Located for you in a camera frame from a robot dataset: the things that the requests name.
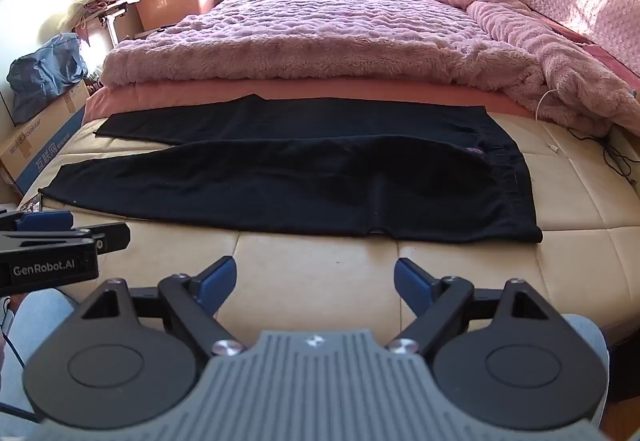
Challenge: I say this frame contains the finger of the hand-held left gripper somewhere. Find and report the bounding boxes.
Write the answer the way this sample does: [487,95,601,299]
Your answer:
[75,222,132,256]
[0,209,75,234]

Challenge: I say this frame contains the pink fuzzy blanket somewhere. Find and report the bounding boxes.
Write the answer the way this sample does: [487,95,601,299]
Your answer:
[100,0,640,138]

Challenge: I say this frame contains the blue cloth bag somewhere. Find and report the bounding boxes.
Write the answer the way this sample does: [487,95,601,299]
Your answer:
[6,32,89,125]

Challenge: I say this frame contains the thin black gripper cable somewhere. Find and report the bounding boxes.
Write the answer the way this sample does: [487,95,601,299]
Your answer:
[0,303,42,423]

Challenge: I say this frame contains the person's left leg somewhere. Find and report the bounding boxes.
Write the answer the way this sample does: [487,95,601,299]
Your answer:
[0,291,83,424]

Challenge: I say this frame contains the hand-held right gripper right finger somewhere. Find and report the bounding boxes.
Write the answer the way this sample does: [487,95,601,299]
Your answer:
[387,258,551,357]

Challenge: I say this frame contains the white charging cable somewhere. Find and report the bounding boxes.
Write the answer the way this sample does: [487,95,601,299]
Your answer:
[534,88,562,152]

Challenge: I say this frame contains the person's right leg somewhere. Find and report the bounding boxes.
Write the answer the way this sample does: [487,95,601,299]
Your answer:
[564,313,612,422]

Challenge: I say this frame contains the person's leg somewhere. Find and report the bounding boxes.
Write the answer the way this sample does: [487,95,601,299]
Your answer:
[564,313,612,422]
[0,291,83,424]

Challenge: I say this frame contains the pink bed sheet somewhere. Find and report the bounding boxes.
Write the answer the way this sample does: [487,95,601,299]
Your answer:
[84,80,537,122]

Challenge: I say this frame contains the beige leather bed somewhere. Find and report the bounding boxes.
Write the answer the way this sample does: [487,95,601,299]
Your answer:
[20,111,640,347]

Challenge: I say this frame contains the black pants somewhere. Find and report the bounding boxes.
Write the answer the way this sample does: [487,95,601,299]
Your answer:
[37,93,544,244]

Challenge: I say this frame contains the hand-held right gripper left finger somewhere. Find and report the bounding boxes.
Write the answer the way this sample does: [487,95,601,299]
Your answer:
[80,256,246,358]

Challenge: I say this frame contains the large printed cardboard box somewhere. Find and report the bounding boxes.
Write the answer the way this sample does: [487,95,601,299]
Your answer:
[0,80,92,198]

